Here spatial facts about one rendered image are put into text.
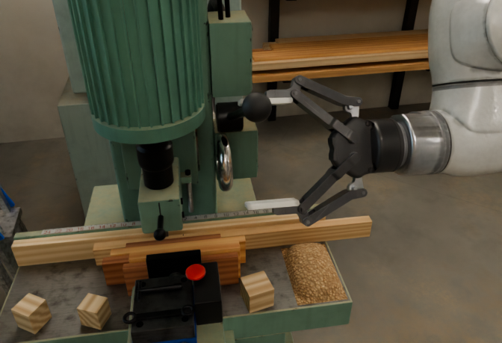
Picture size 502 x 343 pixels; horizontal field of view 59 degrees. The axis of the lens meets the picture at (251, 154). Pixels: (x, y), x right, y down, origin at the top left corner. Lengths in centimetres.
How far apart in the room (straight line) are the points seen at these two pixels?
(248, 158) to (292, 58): 184
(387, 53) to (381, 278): 145
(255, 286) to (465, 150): 39
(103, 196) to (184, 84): 68
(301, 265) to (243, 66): 39
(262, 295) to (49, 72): 262
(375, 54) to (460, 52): 229
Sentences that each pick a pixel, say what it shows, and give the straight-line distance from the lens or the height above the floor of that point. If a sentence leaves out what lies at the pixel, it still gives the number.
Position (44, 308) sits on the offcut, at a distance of 83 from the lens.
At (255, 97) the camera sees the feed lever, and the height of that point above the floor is 131.
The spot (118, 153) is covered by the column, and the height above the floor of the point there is 103.
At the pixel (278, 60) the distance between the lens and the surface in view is 273.
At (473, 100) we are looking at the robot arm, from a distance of 66.
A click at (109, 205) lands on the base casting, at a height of 80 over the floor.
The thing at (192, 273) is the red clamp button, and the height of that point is 102.
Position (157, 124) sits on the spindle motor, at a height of 123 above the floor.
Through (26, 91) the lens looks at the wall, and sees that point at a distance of 327.
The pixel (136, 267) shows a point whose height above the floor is 97.
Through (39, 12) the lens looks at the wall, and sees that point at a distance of 308.
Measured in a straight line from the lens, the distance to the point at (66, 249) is 92.
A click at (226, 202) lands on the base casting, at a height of 80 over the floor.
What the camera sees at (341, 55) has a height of 61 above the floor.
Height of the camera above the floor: 152
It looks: 32 degrees down
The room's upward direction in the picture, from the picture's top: straight up
